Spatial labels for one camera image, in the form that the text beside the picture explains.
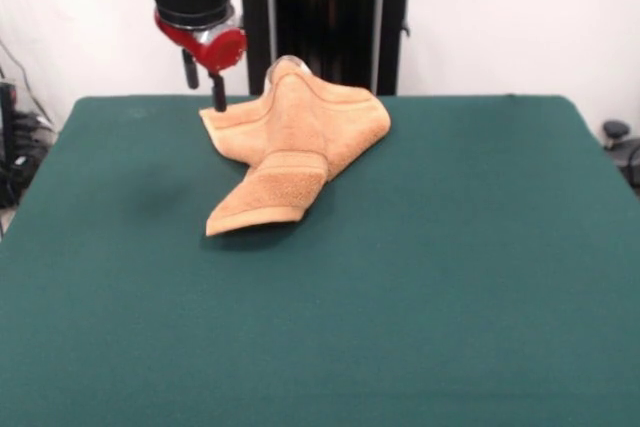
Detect black power strip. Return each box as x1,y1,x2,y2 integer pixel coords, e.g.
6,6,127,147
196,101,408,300
12,112,56,183

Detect tan terry towel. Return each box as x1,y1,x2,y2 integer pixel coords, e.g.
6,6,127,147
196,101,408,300
198,54,393,238

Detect black chair base leg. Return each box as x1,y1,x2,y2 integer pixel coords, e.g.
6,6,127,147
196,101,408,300
613,139,640,193

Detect grey cable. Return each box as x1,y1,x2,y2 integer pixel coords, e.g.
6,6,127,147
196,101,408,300
0,39,54,128

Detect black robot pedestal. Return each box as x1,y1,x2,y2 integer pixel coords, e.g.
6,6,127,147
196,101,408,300
242,0,434,97

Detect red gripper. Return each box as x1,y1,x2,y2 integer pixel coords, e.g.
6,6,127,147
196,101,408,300
153,9,248,114

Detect black chair caster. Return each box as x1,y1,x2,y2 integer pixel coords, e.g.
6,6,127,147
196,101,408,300
602,120,632,151

